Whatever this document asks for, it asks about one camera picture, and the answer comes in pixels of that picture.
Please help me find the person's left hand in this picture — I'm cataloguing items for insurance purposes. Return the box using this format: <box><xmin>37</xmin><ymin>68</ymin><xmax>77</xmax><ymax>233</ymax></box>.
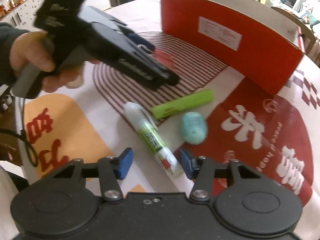
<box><xmin>10</xmin><ymin>30</ymin><xmax>101</xmax><ymax>93</ymax></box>

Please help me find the red packet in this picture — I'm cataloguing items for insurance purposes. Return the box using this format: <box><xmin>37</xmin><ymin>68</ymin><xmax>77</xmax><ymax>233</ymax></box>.
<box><xmin>152</xmin><ymin>49</ymin><xmax>175</xmax><ymax>68</ymax></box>

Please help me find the green highlighter pen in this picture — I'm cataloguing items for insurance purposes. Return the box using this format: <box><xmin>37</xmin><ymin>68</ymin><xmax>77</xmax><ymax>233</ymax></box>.
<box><xmin>150</xmin><ymin>89</ymin><xmax>215</xmax><ymax>120</ymax></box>

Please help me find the black cable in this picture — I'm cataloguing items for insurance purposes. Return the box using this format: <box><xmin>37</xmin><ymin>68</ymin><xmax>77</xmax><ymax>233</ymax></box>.
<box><xmin>0</xmin><ymin>96</ymin><xmax>38</xmax><ymax>168</ymax></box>

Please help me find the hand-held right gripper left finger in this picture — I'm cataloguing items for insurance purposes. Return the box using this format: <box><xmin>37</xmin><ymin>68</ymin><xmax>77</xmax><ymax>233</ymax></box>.
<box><xmin>40</xmin><ymin>148</ymin><xmax>133</xmax><ymax>202</ymax></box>

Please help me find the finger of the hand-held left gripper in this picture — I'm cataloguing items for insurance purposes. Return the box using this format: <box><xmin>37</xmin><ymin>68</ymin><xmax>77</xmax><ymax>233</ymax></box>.
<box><xmin>100</xmin><ymin>51</ymin><xmax>180</xmax><ymax>92</ymax></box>
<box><xmin>110</xmin><ymin>17</ymin><xmax>155</xmax><ymax>54</ymax></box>

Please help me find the wooden chair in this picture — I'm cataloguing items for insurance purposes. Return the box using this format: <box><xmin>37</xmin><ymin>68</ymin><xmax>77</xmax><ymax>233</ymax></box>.
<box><xmin>271</xmin><ymin>6</ymin><xmax>317</xmax><ymax>57</ymax></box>

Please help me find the teal oval soap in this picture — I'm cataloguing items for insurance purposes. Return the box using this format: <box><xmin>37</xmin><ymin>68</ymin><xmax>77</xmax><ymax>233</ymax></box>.
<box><xmin>180</xmin><ymin>112</ymin><xmax>208</xmax><ymax>145</ymax></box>

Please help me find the red cardboard box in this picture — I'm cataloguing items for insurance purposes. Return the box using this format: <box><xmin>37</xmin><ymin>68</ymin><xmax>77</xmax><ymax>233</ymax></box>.
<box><xmin>160</xmin><ymin>0</ymin><xmax>306</xmax><ymax>97</ymax></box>

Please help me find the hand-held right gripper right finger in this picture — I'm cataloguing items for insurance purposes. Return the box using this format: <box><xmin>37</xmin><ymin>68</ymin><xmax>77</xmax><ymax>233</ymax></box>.
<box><xmin>179</xmin><ymin>148</ymin><xmax>263</xmax><ymax>202</ymax></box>

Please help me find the white green marker pen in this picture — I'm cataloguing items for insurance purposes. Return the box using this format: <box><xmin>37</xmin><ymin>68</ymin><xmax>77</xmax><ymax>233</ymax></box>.
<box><xmin>124</xmin><ymin>102</ymin><xmax>184</xmax><ymax>179</ymax></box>

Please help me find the person's left forearm dark sleeve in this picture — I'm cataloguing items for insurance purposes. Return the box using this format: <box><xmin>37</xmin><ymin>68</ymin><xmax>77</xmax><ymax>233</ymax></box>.
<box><xmin>0</xmin><ymin>22</ymin><xmax>31</xmax><ymax>86</ymax></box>

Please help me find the white perforated cabinet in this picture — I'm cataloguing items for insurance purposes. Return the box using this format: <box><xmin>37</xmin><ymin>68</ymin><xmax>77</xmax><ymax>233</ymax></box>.
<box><xmin>0</xmin><ymin>0</ymin><xmax>54</xmax><ymax>28</ymax></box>

